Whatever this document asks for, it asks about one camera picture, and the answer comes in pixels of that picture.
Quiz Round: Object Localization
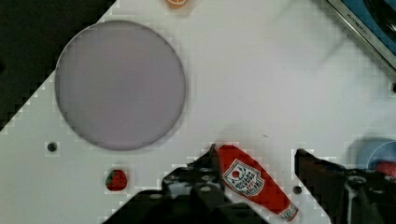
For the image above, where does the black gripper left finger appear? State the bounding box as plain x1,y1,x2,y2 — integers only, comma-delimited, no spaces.
162,143,226,200

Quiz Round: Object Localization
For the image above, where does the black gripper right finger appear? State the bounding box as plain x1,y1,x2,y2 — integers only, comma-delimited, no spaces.
294,148,396,224

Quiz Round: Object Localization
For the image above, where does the black toaster oven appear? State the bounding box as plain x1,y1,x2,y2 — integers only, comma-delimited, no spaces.
323,0,396,70

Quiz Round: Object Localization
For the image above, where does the red ketchup bottle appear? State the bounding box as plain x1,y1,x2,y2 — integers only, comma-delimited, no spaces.
218,145,299,222

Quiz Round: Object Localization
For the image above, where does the blue bowl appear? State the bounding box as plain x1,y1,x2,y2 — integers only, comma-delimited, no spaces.
355,138,396,170

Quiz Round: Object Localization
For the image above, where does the red toy strawberry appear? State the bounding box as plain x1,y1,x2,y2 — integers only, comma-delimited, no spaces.
106,170,128,191

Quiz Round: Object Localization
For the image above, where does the round grey plate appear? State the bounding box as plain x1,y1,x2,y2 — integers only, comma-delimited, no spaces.
54,21,187,150

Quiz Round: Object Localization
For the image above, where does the orange slice toy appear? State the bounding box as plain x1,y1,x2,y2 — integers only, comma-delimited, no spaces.
164,0,189,8

